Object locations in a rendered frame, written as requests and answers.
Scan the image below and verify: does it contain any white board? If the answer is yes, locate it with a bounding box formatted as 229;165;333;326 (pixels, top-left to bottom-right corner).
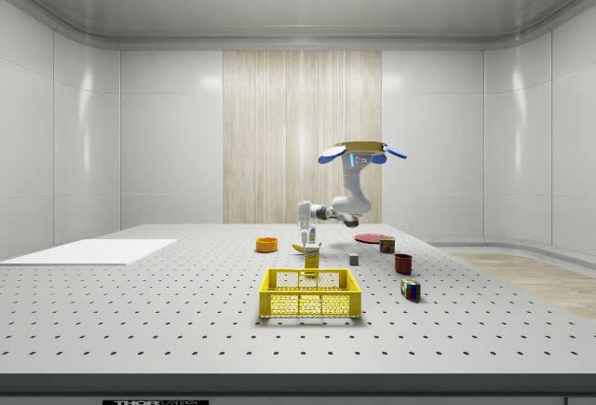
0;238;179;266

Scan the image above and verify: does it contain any puzzle cube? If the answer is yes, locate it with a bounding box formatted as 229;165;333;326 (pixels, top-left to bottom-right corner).
400;277;422;303

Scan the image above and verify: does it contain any yellow basket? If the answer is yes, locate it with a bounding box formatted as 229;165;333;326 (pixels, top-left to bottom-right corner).
258;267;363;320

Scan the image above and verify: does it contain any red plate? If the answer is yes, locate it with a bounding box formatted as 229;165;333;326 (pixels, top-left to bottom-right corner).
353;233;396;246

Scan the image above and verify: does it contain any yellow carton box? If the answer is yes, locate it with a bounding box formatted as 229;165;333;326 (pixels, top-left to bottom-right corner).
305;244;321;280

